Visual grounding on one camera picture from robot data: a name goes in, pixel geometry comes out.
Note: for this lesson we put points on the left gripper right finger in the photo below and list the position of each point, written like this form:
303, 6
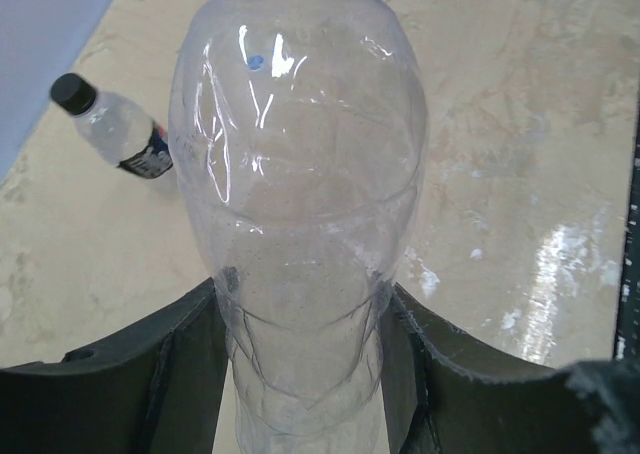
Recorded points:
447, 392

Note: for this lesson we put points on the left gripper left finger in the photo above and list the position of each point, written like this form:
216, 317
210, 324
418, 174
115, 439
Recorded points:
155, 386

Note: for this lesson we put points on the small clear plastic bottle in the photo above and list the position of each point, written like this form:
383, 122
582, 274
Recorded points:
125, 136

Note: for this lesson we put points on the black bottle cap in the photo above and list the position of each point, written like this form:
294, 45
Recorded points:
73, 94

